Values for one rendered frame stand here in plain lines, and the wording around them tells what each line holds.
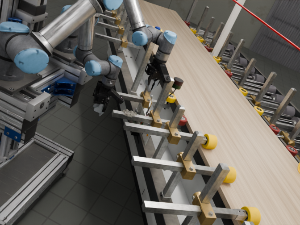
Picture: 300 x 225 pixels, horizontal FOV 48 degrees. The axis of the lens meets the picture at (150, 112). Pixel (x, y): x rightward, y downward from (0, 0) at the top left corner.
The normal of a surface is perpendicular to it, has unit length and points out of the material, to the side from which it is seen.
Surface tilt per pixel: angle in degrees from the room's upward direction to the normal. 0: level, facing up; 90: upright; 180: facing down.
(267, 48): 90
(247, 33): 90
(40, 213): 0
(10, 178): 0
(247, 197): 0
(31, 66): 95
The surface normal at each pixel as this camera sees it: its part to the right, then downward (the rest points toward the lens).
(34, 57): 0.54, 0.66
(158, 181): 0.35, -0.80
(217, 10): -0.29, 0.40
